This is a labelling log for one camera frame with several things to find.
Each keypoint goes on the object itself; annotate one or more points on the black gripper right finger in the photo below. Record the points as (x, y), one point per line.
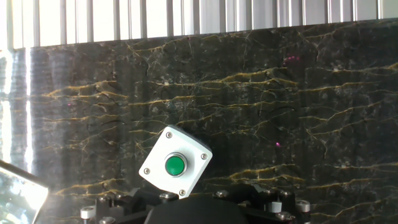
(273, 202)

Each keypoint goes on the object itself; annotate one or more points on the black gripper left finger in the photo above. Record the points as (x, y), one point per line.
(124, 205)

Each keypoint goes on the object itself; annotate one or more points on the white box green push button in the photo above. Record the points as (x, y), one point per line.
(189, 146)

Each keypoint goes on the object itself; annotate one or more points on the black marble pattern mat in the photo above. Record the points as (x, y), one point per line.
(280, 109)

